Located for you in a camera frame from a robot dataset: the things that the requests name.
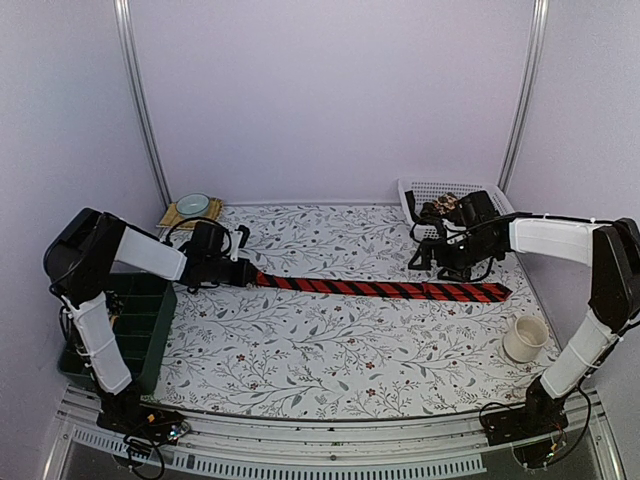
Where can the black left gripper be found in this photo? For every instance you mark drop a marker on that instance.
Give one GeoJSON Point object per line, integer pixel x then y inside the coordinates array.
{"type": "Point", "coordinates": [243, 277]}

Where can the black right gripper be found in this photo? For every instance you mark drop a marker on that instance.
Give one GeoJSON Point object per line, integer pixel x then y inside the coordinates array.
{"type": "Point", "coordinates": [444, 261]}

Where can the red black striped tie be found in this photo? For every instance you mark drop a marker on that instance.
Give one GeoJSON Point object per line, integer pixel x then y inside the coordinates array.
{"type": "Point", "coordinates": [442, 292]}

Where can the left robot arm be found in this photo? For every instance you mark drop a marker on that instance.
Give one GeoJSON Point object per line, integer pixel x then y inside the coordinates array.
{"type": "Point", "coordinates": [80, 259]}

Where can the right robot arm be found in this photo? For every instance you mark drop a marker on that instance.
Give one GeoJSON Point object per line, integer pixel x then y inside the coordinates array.
{"type": "Point", "coordinates": [585, 271]}

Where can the yellow woven coaster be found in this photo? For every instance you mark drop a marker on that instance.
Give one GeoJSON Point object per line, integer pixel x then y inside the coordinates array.
{"type": "Point", "coordinates": [172, 217]}

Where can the light blue bowl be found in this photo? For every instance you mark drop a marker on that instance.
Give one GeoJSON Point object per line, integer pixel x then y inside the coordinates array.
{"type": "Point", "coordinates": [192, 205]}

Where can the brown patterned tie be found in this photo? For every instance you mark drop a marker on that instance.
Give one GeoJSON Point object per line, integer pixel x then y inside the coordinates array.
{"type": "Point", "coordinates": [445, 206]}

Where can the white perforated plastic basket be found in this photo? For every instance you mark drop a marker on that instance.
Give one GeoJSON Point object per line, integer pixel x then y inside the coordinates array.
{"type": "Point", "coordinates": [413, 192]}

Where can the dark green divided organizer box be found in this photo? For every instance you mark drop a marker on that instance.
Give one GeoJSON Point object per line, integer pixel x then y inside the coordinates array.
{"type": "Point", "coordinates": [142, 335]}

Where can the black floral rolled tie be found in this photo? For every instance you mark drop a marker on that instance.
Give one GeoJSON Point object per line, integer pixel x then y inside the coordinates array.
{"type": "Point", "coordinates": [114, 303]}

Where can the floral patterned table mat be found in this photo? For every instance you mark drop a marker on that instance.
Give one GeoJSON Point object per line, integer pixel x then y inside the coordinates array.
{"type": "Point", "coordinates": [284, 354]}

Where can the white ceramic mug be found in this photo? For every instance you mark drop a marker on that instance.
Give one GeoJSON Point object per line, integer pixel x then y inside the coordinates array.
{"type": "Point", "coordinates": [526, 336]}

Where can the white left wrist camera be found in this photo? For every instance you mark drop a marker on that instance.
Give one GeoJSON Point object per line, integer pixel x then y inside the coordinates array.
{"type": "Point", "coordinates": [238, 240]}

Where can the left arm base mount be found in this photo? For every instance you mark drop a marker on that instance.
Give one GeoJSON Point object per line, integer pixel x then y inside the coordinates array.
{"type": "Point", "coordinates": [145, 429]}

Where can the slotted aluminium front rail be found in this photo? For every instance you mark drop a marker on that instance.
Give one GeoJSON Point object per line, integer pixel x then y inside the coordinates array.
{"type": "Point", "coordinates": [449, 447]}

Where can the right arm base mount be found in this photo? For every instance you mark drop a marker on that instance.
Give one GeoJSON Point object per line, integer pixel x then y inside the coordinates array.
{"type": "Point", "coordinates": [504, 424]}

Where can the left aluminium frame post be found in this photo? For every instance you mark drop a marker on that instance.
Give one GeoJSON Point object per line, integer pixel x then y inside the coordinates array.
{"type": "Point", "coordinates": [125, 29]}

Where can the aluminium frame post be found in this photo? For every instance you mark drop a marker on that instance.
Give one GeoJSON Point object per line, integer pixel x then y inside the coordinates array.
{"type": "Point", "coordinates": [531, 66]}
{"type": "Point", "coordinates": [125, 29]}

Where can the right aluminium frame post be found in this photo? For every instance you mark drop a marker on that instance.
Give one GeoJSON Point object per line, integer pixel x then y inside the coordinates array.
{"type": "Point", "coordinates": [531, 66]}

